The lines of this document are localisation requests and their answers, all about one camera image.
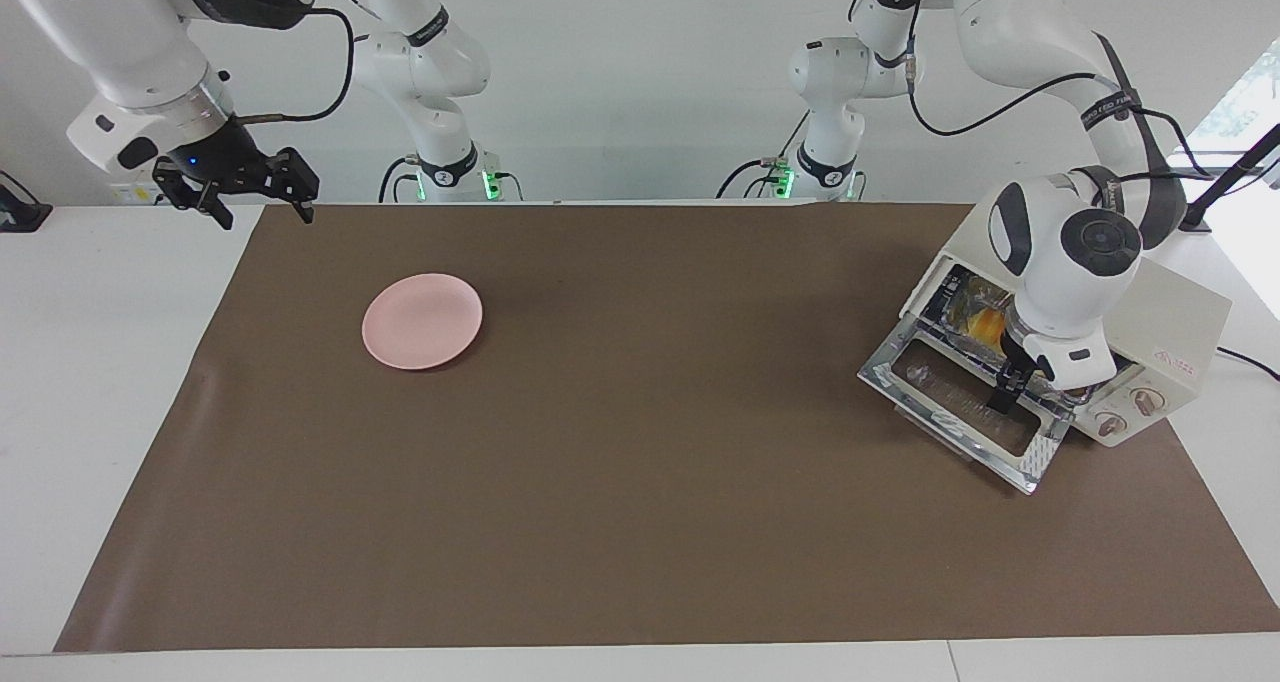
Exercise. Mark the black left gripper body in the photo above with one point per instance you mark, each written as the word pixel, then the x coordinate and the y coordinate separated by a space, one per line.
pixel 1020 357

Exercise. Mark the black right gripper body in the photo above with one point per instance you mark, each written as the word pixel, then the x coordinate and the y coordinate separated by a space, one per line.
pixel 225 162

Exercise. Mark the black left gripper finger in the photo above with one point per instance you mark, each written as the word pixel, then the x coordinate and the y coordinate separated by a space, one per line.
pixel 1005 400

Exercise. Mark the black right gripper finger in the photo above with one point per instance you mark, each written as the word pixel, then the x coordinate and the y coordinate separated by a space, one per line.
pixel 190 187
pixel 298 177

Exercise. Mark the golden twisted bread loaf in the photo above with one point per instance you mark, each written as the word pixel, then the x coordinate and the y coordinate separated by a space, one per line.
pixel 988 324

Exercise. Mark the aluminium foil tray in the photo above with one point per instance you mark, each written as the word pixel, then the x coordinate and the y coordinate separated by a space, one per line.
pixel 960 297

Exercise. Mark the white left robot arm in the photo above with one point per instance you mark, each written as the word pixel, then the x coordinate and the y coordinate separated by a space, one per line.
pixel 1020 32

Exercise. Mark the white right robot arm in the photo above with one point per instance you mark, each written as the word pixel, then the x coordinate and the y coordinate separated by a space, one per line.
pixel 130 42

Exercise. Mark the glass oven door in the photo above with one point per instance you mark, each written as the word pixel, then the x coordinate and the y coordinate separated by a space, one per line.
pixel 900 387

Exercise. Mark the cream oven knob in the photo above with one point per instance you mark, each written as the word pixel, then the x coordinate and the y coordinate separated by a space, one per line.
pixel 1148 401
pixel 1112 424

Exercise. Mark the cream toaster oven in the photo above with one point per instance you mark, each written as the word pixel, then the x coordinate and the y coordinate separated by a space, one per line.
pixel 1170 312

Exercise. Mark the black table clamp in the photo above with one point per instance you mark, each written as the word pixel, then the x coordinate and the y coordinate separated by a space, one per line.
pixel 20 217

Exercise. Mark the pink round plate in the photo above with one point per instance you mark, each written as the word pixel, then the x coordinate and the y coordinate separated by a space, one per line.
pixel 422 322

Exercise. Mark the brown table mat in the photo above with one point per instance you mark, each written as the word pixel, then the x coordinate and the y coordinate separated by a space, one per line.
pixel 640 482

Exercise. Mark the white wall socket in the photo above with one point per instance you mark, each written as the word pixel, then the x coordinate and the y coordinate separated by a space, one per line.
pixel 130 194

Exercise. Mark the black camera stand pole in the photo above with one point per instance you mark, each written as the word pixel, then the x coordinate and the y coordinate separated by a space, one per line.
pixel 1240 167

